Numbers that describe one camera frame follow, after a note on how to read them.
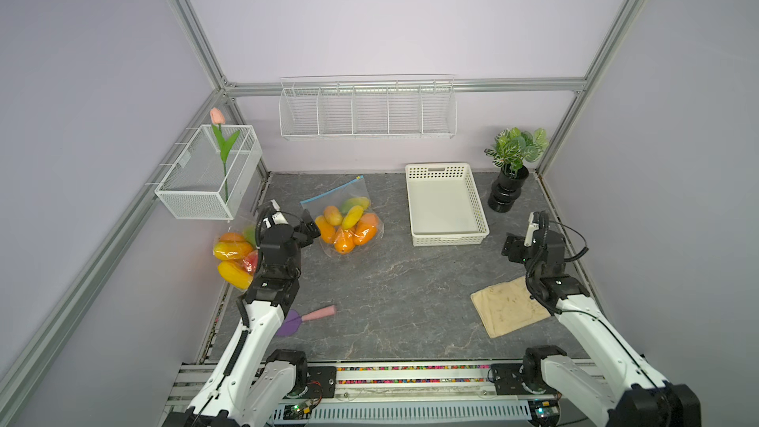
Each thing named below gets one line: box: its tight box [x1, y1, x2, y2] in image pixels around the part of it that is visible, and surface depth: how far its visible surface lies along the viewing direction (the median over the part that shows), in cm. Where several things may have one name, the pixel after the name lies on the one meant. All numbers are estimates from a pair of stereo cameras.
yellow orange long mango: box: [314, 215, 337, 245], surface depth 100 cm
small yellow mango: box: [341, 204, 364, 231], surface depth 98 cm
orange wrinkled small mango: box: [324, 205, 343, 227], surface depth 100 cm
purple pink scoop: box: [275, 304, 338, 338], surface depth 86 cm
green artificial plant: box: [484, 126, 550, 178], surface depth 96 cm
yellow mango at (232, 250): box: [212, 241, 253, 260], surface depth 83 cm
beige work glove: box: [470, 275, 552, 340], surface depth 86 cm
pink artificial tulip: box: [209, 106, 242, 203], surface depth 82 cm
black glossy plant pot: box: [488, 165, 530, 214], surface depth 103 cm
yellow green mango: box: [340, 196, 372, 215], surface depth 108 cm
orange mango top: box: [352, 212, 379, 247], surface depth 95 cm
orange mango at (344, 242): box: [334, 231, 355, 256], surface depth 93 cm
